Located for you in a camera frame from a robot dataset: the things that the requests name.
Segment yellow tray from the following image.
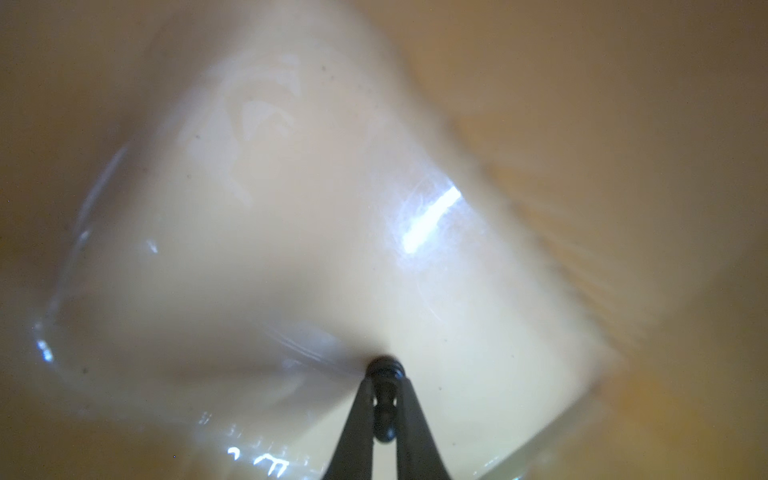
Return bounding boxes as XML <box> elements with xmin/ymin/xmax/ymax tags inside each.
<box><xmin>1</xmin><ymin>1</ymin><xmax>767</xmax><ymax>479</ymax></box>

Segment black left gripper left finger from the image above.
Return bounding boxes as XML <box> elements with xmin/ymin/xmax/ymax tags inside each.
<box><xmin>323</xmin><ymin>377</ymin><xmax>374</xmax><ymax>480</ymax></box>

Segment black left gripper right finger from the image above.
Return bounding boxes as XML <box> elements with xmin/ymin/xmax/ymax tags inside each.
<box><xmin>395</xmin><ymin>377</ymin><xmax>450</xmax><ymax>480</ymax></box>

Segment black chess pawn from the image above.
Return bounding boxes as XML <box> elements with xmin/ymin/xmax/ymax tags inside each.
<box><xmin>366</xmin><ymin>356</ymin><xmax>405</xmax><ymax>443</ymax></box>

